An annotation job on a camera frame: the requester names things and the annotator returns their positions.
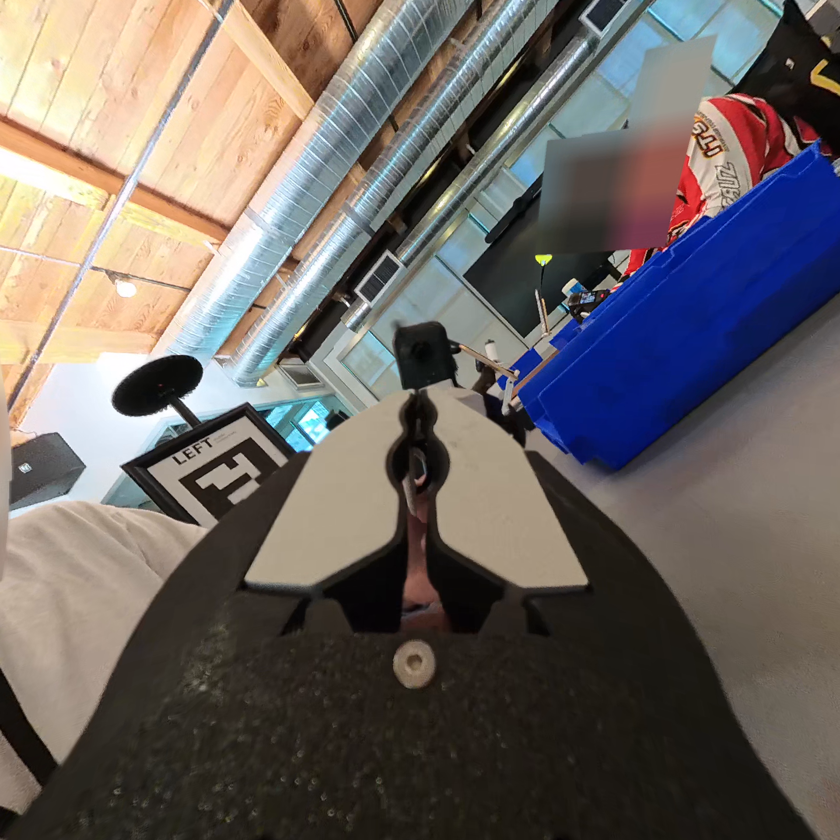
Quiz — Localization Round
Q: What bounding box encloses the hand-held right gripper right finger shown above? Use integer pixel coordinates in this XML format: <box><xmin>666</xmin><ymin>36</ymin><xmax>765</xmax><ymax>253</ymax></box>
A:
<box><xmin>420</xmin><ymin>387</ymin><xmax>590</xmax><ymax>634</ymax></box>

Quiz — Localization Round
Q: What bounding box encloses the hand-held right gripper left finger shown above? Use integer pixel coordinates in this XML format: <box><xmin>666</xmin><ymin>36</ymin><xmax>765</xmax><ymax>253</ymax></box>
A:
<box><xmin>244</xmin><ymin>390</ymin><xmax>421</xmax><ymax>634</ymax></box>

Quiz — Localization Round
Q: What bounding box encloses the blue plastic bin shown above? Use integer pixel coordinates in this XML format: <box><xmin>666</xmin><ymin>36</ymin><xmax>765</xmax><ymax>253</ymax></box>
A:
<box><xmin>535</xmin><ymin>141</ymin><xmax>840</xmax><ymax>472</ymax></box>
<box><xmin>518</xmin><ymin>217</ymin><xmax>716</xmax><ymax>401</ymax></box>

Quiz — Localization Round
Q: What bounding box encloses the person's left hand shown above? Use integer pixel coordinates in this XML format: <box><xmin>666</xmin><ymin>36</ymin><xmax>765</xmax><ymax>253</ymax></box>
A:
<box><xmin>402</xmin><ymin>508</ymin><xmax>450</xmax><ymax>624</ymax></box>

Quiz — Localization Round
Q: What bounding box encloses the ceiling air vent grille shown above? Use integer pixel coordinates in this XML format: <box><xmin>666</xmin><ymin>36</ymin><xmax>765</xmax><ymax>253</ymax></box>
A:
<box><xmin>353</xmin><ymin>249</ymin><xmax>404</xmax><ymax>307</ymax></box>

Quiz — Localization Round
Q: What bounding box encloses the small blue parts bin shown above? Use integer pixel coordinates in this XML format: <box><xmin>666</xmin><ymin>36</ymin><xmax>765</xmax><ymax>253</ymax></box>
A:
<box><xmin>508</xmin><ymin>338</ymin><xmax>565</xmax><ymax>398</ymax></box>

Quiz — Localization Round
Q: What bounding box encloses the black framed marker sign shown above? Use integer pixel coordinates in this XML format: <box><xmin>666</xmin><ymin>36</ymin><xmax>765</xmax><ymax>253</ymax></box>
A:
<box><xmin>121</xmin><ymin>402</ymin><xmax>298</xmax><ymax>530</ymax></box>

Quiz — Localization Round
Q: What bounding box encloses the yellow-headed desk lamp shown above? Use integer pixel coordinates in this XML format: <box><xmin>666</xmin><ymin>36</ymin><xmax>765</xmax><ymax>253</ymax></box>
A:
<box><xmin>533</xmin><ymin>254</ymin><xmax>557</xmax><ymax>337</ymax></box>

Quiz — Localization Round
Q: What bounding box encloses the black fuzzy pole stand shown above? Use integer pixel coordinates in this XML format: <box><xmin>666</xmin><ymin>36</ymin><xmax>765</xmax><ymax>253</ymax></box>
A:
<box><xmin>110</xmin><ymin>356</ymin><xmax>206</xmax><ymax>427</ymax></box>

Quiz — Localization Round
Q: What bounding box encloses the black speaker box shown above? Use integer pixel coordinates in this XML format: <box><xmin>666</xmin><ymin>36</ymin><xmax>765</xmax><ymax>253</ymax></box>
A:
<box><xmin>9</xmin><ymin>431</ymin><xmax>88</xmax><ymax>513</ymax></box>

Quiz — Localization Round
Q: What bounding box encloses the red and white racing suit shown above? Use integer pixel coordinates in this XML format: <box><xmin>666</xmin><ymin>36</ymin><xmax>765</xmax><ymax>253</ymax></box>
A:
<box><xmin>622</xmin><ymin>94</ymin><xmax>823</xmax><ymax>278</ymax></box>

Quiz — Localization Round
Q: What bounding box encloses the black and yellow jersey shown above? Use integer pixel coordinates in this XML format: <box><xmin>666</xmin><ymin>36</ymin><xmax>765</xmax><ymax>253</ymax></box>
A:
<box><xmin>727</xmin><ymin>0</ymin><xmax>840</xmax><ymax>158</ymax></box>

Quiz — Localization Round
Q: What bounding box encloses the black wall screen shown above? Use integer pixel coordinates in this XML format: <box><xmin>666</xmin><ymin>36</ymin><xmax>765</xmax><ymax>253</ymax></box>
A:
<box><xmin>461</xmin><ymin>243</ymin><xmax>621</xmax><ymax>340</ymax></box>

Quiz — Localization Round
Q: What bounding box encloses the slim silver ventilation duct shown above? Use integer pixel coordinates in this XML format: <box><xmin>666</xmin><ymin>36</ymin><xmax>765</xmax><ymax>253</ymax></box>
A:
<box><xmin>340</xmin><ymin>29</ymin><xmax>601</xmax><ymax>334</ymax></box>

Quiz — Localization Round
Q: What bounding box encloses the black tripod camera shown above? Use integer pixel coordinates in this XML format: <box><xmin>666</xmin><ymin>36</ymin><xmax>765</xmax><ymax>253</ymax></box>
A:
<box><xmin>567</xmin><ymin>287</ymin><xmax>613</xmax><ymax>324</ymax></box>

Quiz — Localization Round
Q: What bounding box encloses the black lanyard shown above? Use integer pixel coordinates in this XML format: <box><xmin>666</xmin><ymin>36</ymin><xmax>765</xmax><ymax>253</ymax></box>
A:
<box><xmin>0</xmin><ymin>666</ymin><xmax>59</xmax><ymax>788</ymax></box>

